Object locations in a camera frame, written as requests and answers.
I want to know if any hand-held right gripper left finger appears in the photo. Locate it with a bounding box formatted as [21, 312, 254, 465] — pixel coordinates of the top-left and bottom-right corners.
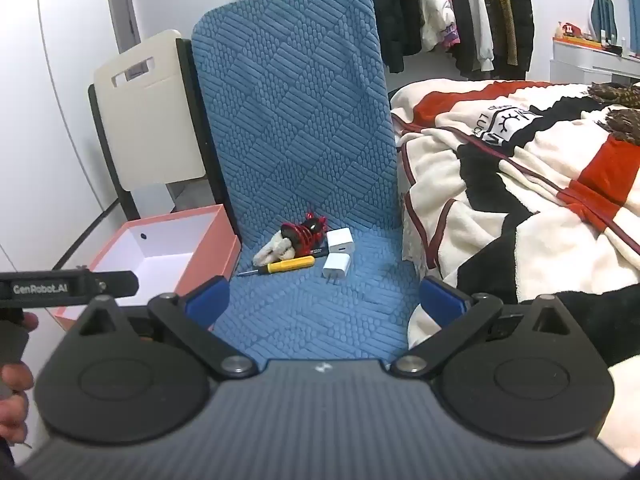
[75, 276, 258, 380]

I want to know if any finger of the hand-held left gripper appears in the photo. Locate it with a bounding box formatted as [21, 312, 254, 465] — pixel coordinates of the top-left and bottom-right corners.
[91, 270, 140, 299]

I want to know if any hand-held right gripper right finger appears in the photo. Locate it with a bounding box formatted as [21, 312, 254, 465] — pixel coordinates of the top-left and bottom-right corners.
[390, 276, 573, 380]

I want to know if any pink cardboard box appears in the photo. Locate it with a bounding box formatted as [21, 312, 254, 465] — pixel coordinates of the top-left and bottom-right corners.
[47, 204, 242, 332]

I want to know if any white plush toy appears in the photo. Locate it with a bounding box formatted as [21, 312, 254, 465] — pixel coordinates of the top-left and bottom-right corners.
[252, 232, 297, 267]

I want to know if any yellow handled screwdriver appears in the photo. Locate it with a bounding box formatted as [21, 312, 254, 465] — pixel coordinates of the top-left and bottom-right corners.
[236, 255, 316, 277]

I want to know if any white charger plug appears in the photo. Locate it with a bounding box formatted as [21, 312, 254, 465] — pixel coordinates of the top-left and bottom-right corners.
[322, 252, 352, 287]
[327, 227, 354, 256]

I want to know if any red and black toy figure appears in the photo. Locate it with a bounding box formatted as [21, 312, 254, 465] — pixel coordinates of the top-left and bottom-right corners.
[280, 214, 328, 259]

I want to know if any person's left hand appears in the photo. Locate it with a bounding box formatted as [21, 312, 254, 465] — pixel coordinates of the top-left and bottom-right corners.
[0, 311, 40, 443]

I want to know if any cream red black blanket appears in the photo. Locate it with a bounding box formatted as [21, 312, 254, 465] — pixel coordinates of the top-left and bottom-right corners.
[390, 80, 640, 476]

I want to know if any blue textured chair cover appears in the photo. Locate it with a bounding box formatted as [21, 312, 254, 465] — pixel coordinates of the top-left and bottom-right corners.
[191, 0, 426, 363]

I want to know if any leopard print cloth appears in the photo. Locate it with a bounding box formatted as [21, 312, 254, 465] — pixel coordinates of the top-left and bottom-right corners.
[587, 81, 640, 147]

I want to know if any white dresser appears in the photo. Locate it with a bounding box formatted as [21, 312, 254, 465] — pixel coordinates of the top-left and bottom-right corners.
[549, 39, 640, 87]

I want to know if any row of hanging clothes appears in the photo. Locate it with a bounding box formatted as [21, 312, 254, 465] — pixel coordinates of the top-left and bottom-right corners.
[249, 0, 535, 80]

